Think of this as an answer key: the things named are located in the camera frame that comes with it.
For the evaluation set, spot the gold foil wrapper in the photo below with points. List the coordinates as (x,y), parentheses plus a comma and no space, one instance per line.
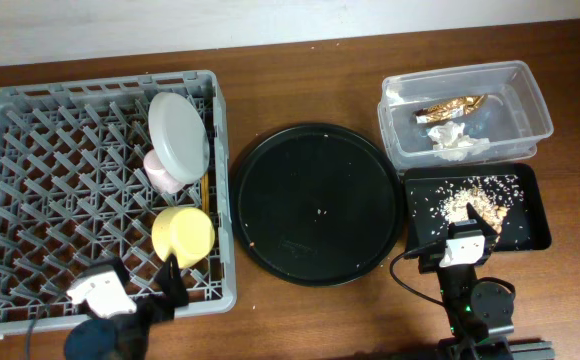
(450,109)

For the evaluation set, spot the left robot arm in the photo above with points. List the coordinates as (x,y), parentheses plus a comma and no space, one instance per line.
(98,338)

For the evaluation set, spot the round black tray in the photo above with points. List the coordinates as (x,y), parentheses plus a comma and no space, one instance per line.
(316,204)

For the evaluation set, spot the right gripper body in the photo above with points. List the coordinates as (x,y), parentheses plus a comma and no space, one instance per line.
(431,260)

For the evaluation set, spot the white napkin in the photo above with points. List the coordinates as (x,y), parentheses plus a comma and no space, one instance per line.
(452,144)

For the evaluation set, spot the pink cup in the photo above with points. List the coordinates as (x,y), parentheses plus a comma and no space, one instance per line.
(158,176)

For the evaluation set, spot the grey plate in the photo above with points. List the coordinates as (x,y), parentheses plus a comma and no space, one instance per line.
(179,137)

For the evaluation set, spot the grey dishwasher rack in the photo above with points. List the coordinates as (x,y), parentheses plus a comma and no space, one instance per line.
(73,192)

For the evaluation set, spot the clear plastic bin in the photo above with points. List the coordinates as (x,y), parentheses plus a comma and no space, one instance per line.
(508,125)

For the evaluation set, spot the black rectangular tray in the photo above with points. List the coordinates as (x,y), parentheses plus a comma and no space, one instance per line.
(528,229)

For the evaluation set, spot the food scraps pile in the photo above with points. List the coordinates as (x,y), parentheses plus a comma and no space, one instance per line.
(475,202)

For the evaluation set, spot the yellow bowl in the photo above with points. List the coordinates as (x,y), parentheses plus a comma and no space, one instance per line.
(185,232)

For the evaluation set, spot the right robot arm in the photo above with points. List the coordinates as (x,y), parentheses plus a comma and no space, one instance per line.
(479,310)

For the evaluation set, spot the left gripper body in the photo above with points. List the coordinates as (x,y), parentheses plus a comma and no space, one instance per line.
(146,306)

